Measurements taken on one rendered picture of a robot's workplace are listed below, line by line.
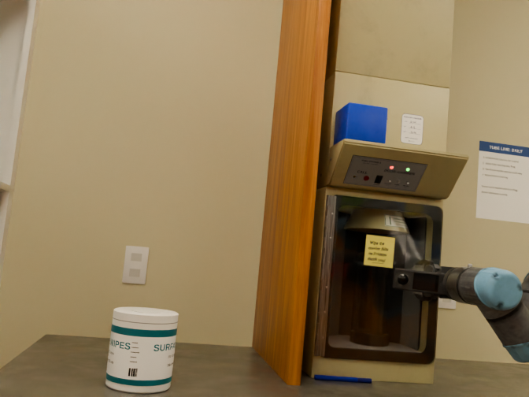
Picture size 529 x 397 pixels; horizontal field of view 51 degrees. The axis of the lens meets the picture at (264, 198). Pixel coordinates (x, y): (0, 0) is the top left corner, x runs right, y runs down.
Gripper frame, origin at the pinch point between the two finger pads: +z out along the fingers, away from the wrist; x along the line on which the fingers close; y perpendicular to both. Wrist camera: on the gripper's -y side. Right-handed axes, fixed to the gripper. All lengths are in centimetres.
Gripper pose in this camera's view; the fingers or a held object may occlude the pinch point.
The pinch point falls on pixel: (409, 278)
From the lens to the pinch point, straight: 140.5
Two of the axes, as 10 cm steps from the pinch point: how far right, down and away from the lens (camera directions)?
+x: 0.9, -9.9, 1.1
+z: -1.8, 0.9, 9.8
